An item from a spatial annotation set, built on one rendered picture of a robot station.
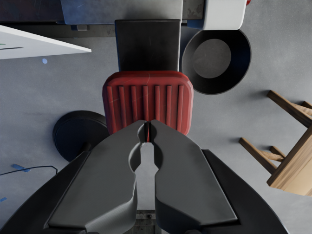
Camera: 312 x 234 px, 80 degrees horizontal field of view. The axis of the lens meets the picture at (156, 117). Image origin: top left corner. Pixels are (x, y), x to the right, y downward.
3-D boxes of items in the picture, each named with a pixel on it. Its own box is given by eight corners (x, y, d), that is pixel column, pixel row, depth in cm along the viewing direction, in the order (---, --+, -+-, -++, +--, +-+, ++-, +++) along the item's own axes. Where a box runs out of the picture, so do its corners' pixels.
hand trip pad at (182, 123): (181, 56, 20) (197, 74, 13) (178, 107, 23) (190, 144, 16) (115, 56, 20) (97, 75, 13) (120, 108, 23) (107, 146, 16)
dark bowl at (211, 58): (250, 22, 80) (259, 22, 74) (237, 89, 94) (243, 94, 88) (181, 23, 80) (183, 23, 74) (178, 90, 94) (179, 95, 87)
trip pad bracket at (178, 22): (166, 18, 33) (183, 16, 16) (165, 74, 37) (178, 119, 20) (132, 19, 33) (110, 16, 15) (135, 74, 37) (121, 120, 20)
